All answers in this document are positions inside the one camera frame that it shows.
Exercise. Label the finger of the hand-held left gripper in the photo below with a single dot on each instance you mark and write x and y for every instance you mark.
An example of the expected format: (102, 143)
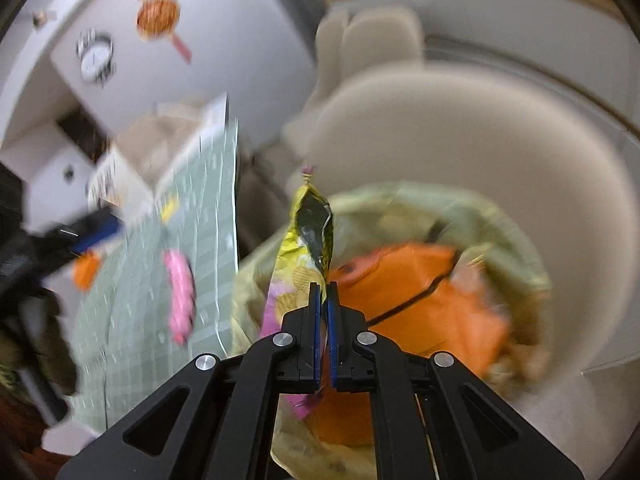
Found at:
(95, 232)

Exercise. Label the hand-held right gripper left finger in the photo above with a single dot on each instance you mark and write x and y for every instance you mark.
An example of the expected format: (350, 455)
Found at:
(314, 340)

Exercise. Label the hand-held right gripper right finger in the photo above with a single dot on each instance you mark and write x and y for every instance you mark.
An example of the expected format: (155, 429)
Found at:
(333, 340)

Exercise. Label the large orange packet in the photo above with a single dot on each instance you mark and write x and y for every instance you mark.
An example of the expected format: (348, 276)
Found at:
(425, 300)

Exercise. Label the purple yellow chips bag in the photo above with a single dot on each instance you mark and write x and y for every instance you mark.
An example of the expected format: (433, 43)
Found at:
(310, 230)

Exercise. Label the yellow bin liner bag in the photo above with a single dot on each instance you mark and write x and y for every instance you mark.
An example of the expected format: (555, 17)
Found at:
(400, 210)

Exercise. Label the small orange tissue pack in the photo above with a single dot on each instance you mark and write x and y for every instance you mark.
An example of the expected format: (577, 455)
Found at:
(87, 271)

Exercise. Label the grey yellow paper box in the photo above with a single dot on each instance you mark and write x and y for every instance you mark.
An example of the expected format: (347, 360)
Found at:
(170, 208)

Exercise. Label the dark door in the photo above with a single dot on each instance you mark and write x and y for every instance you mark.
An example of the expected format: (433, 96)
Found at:
(80, 135)

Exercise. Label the green checkered tablecloth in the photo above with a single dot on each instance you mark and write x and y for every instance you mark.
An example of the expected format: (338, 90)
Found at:
(150, 320)

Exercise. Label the pink caterpillar toy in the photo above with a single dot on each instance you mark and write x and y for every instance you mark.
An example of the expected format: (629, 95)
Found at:
(179, 295)

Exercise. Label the cream mesh food cover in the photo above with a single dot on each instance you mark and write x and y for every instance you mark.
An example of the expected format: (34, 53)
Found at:
(165, 130)

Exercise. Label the red gold knot ornament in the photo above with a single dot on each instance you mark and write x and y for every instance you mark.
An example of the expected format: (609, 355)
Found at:
(157, 15)

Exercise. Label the beige chair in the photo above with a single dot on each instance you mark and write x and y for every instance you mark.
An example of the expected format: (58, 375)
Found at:
(332, 55)
(385, 40)
(450, 125)

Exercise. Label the white cabinet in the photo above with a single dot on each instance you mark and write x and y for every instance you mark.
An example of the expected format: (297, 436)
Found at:
(525, 35)

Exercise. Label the panda wall clock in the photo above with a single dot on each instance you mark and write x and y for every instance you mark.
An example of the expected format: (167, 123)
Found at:
(95, 57)

